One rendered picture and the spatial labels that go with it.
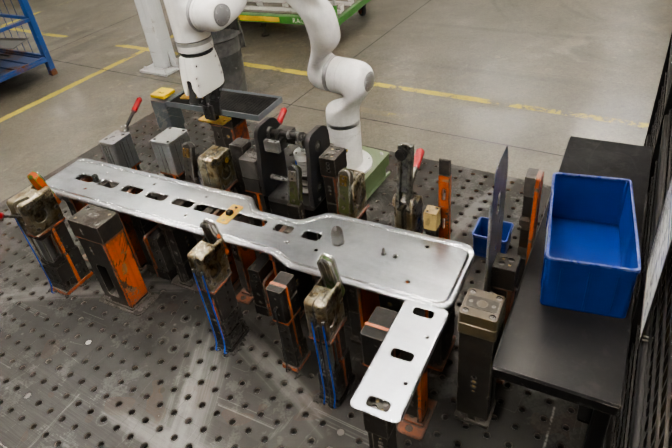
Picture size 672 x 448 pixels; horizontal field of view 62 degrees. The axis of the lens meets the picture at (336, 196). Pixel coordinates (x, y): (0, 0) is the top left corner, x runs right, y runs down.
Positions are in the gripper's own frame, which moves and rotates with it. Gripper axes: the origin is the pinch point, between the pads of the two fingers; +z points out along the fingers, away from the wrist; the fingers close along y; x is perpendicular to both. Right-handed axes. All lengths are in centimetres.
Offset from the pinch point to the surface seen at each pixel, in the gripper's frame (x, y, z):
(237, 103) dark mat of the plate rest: -19.6, -29.7, 14.9
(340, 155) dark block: 22.8, -20.4, 20.4
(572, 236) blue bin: 85, -19, 29
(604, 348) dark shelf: 96, 10, 30
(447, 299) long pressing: 65, 8, 33
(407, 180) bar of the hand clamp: 46, -14, 19
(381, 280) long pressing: 49, 9, 32
